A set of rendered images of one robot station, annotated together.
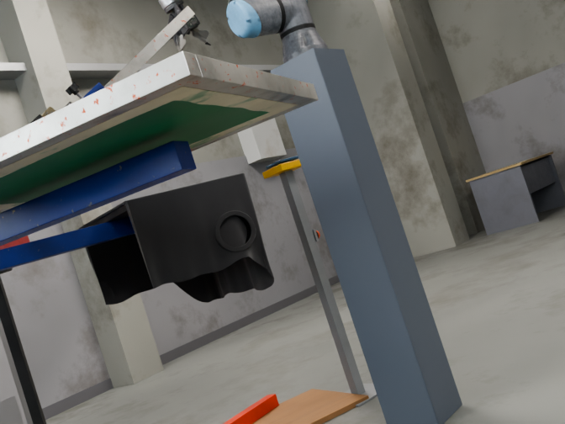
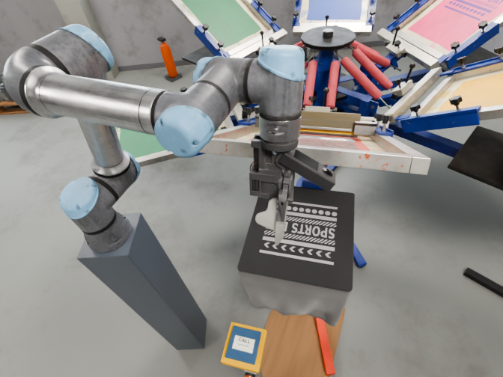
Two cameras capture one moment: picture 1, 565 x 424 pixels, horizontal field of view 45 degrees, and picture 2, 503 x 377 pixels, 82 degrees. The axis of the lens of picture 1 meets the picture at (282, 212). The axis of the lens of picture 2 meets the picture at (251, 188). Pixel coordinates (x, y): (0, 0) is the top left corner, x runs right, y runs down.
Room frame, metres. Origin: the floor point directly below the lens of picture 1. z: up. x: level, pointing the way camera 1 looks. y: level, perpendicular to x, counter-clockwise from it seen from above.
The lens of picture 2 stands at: (2.99, -0.13, 2.03)
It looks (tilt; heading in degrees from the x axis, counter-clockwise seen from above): 48 degrees down; 148
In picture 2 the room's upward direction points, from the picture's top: 8 degrees counter-clockwise
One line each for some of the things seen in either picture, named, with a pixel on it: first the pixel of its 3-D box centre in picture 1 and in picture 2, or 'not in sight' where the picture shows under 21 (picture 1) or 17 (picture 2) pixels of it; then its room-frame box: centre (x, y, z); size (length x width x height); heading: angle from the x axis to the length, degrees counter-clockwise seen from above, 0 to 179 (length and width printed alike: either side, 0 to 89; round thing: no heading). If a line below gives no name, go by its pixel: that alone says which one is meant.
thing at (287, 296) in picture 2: (229, 240); (291, 298); (2.64, 0.23, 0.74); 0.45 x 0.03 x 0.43; 38
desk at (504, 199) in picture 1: (520, 192); not in sight; (7.79, -2.63, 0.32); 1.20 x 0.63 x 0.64; 142
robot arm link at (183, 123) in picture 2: not in sight; (94, 101); (2.44, -0.08, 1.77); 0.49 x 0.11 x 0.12; 29
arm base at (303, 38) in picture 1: (302, 45); (103, 226); (2.18, -0.23, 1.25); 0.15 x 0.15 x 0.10
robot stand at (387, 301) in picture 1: (366, 237); (163, 299); (2.18, -0.23, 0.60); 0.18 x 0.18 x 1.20; 52
